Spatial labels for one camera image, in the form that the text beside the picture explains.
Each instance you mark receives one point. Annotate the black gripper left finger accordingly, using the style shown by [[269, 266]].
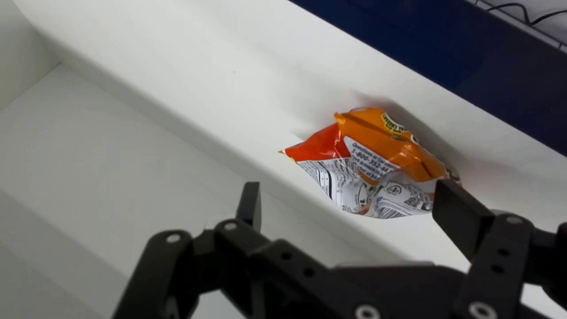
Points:
[[177, 266]]

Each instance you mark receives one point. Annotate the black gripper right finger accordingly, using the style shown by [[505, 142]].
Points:
[[501, 253]]

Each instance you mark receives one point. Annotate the orange snack packet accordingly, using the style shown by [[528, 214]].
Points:
[[377, 142]]

